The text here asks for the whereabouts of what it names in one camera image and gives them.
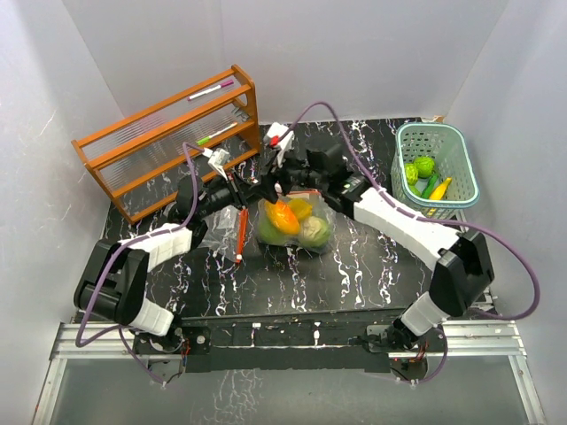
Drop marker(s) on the clear zip bag red seal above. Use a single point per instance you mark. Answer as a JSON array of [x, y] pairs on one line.
[[226, 232]]

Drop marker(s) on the pink capped white marker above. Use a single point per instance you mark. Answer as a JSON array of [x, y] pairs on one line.
[[205, 92]]

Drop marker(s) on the aluminium frame rail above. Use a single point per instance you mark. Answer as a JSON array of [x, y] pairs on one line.
[[483, 379]]

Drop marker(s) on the green fake cabbage left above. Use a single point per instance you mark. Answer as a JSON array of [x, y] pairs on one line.
[[267, 233]]

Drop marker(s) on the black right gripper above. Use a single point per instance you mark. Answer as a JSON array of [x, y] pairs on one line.
[[270, 181]]

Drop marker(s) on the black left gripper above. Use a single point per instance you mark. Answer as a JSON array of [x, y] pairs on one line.
[[239, 192]]

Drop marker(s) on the yellow fake banana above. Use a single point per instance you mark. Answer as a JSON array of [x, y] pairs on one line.
[[441, 190]]

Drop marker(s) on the bumpy green fake fruit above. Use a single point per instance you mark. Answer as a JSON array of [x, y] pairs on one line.
[[411, 173]]

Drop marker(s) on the green fake cabbage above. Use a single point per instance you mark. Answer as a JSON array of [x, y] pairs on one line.
[[314, 232], [267, 233]]

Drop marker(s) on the dark green fake cucumber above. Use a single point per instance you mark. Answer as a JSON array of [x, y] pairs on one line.
[[430, 186]]

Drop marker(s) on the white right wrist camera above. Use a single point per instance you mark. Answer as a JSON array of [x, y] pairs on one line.
[[279, 138]]

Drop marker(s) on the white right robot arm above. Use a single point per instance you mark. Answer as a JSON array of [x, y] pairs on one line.
[[459, 261]]

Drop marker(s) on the orange fake fruit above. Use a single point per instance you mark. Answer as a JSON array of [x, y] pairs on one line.
[[282, 217]]

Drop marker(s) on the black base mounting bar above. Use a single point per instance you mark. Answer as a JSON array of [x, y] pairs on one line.
[[281, 341]]

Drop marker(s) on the orange wooden shelf rack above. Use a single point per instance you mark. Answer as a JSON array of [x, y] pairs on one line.
[[136, 160]]

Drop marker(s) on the yellow fake fruit piece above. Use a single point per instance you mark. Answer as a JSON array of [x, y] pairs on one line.
[[300, 208]]

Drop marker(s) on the green capped white marker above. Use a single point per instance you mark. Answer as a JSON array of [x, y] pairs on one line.
[[207, 138]]

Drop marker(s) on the teal plastic basket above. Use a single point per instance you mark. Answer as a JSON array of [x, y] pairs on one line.
[[446, 145]]

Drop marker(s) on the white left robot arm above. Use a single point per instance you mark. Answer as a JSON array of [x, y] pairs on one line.
[[113, 282]]

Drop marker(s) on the green fake cabbage right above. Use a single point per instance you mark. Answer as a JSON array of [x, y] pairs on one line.
[[314, 232]]

